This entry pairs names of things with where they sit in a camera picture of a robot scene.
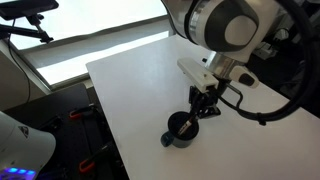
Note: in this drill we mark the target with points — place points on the white robot base blue lights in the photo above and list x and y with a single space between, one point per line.
20 150

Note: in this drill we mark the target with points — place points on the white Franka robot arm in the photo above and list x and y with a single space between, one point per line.
216 23

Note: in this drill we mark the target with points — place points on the black side table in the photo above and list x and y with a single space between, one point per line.
63 133

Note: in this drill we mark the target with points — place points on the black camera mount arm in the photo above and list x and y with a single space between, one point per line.
30 30

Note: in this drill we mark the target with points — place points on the grey window frame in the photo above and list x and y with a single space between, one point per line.
100 33

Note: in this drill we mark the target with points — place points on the white device on floor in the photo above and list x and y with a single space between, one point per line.
265 51

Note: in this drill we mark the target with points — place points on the dark blue mug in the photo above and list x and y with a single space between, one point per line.
181 140

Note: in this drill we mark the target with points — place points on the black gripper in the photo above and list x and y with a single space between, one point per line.
201 98

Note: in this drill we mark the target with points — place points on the black camera on mount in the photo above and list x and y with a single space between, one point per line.
26 6

